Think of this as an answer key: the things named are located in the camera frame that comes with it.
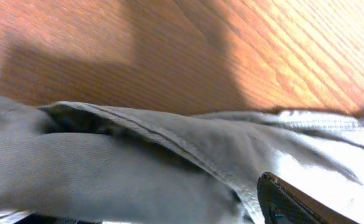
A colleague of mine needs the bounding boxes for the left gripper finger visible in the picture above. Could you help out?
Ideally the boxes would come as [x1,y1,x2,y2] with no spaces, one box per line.
[257,172,358,224]

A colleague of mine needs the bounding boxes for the grey cargo shorts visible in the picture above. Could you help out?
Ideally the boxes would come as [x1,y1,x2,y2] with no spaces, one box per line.
[0,96,364,223]

